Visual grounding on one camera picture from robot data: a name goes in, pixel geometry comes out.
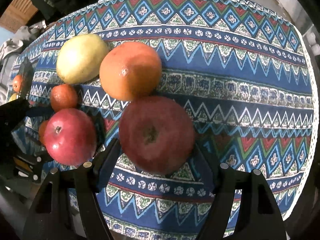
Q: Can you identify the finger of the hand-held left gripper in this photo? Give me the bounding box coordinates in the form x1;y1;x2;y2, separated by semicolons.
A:
14;98;55;129
10;150;52;183

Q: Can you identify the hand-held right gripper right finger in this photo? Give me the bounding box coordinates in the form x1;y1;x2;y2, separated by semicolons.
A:
195;142;288;240

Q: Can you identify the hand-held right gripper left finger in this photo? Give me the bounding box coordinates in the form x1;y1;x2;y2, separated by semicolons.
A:
22;137;123;240

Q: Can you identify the orange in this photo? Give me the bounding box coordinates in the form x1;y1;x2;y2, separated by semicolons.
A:
99;41;163;102
38;120;50;146

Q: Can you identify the small tangerine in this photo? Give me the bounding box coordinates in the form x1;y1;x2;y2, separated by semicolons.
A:
50;83;79;112

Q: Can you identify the red apple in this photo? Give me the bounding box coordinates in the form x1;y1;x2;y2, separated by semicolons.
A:
118;96;196;176
43;108;97;166

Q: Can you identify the yellow-green pear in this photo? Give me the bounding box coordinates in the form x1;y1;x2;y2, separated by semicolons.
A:
56;33;110;85

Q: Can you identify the grey hoodie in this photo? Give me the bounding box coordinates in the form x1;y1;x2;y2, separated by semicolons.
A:
0;25;50;103

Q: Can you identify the wooden cabinet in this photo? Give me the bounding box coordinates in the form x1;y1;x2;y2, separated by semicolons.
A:
1;0;38;33

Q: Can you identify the patterned blue tablecloth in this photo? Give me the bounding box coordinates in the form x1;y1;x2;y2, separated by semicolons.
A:
15;0;317;240

